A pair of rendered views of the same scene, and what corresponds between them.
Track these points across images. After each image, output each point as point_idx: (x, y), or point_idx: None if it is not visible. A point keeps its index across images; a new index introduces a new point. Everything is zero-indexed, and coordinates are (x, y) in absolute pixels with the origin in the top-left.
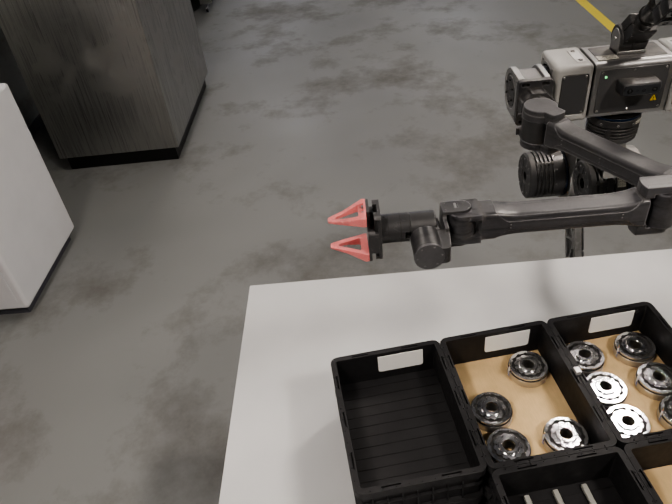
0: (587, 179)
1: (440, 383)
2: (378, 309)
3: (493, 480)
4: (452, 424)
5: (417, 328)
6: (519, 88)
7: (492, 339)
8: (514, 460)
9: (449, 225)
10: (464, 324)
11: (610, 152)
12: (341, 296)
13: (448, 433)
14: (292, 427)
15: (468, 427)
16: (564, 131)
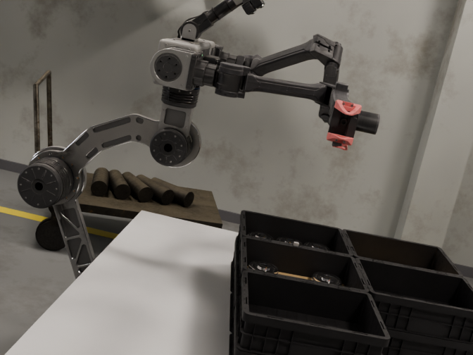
0: (179, 140)
1: (260, 303)
2: (100, 329)
3: (378, 294)
4: (300, 313)
5: (145, 320)
6: (196, 59)
7: None
8: (363, 284)
9: None
10: (156, 300)
11: (291, 82)
12: (58, 343)
13: (309, 318)
14: None
15: (334, 287)
16: (259, 77)
